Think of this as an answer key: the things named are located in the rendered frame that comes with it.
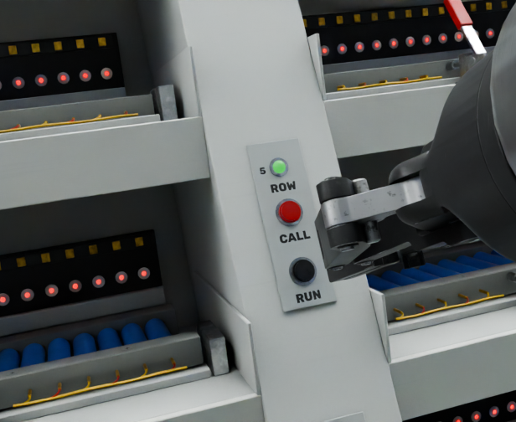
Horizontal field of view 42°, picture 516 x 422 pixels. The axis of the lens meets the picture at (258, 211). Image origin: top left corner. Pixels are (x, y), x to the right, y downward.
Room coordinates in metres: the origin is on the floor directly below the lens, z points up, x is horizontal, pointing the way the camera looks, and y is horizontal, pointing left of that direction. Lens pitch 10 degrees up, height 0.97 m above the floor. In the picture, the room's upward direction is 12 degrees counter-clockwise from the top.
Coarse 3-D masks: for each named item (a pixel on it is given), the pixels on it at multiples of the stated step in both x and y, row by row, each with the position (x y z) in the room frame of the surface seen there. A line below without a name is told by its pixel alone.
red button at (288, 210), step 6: (282, 204) 0.46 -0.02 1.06; (288, 204) 0.46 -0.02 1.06; (294, 204) 0.47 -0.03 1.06; (282, 210) 0.46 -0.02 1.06; (288, 210) 0.46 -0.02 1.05; (294, 210) 0.47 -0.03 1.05; (300, 210) 0.47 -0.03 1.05; (282, 216) 0.46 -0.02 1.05; (288, 216) 0.46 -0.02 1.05; (294, 216) 0.47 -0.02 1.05; (288, 222) 0.47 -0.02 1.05
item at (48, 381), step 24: (168, 336) 0.52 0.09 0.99; (192, 336) 0.52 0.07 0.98; (72, 360) 0.49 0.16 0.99; (96, 360) 0.49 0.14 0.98; (120, 360) 0.50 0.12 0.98; (144, 360) 0.50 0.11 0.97; (168, 360) 0.51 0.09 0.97; (192, 360) 0.52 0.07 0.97; (0, 384) 0.48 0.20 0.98; (24, 384) 0.48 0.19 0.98; (48, 384) 0.49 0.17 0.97; (72, 384) 0.49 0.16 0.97; (96, 384) 0.50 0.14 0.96; (0, 408) 0.48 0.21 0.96
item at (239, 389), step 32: (160, 288) 0.61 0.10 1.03; (0, 320) 0.57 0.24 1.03; (32, 320) 0.58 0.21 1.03; (64, 320) 0.59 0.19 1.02; (224, 320) 0.51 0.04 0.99; (224, 352) 0.50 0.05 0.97; (128, 384) 0.50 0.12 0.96; (192, 384) 0.49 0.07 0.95; (224, 384) 0.48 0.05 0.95; (256, 384) 0.45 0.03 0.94; (64, 416) 0.46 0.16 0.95; (96, 416) 0.46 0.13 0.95; (128, 416) 0.45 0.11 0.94; (160, 416) 0.44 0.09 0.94; (192, 416) 0.45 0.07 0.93; (224, 416) 0.45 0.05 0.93; (256, 416) 0.46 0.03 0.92
